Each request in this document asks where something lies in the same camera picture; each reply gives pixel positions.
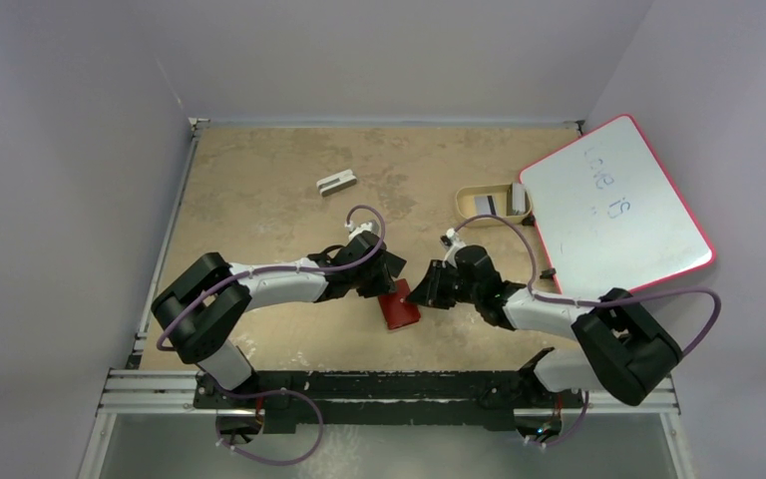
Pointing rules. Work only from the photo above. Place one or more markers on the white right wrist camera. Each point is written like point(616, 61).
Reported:
point(451, 243)

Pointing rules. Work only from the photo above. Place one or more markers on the stack of white cards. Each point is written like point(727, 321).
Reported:
point(517, 200)

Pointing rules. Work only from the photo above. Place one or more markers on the black credit card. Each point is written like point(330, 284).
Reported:
point(395, 264)

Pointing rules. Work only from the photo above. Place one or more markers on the pink-framed whiteboard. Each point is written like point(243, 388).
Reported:
point(609, 214)

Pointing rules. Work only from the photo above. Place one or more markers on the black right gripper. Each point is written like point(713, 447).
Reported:
point(442, 286)

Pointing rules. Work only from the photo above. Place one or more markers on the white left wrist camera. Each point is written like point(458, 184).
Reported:
point(355, 230)

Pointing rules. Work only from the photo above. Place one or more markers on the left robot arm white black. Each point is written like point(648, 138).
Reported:
point(199, 310)

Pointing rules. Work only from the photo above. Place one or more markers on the red card holder wallet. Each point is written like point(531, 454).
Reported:
point(397, 311)

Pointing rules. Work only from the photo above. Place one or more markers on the aluminium table frame rail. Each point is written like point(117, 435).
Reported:
point(621, 349)

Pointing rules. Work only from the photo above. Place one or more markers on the beige oval tray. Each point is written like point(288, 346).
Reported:
point(465, 208)

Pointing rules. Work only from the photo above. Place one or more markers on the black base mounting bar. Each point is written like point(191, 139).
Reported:
point(496, 400)

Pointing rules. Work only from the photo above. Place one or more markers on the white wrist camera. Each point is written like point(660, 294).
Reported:
point(451, 243)
point(355, 230)

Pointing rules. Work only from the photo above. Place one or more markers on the loose card in tray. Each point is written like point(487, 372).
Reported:
point(485, 205)

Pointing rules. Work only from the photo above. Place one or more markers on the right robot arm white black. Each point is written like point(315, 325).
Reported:
point(621, 348)

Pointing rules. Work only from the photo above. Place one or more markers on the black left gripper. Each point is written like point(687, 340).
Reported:
point(383, 283)

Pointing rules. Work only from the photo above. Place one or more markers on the white grey card reader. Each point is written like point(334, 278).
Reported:
point(336, 183)

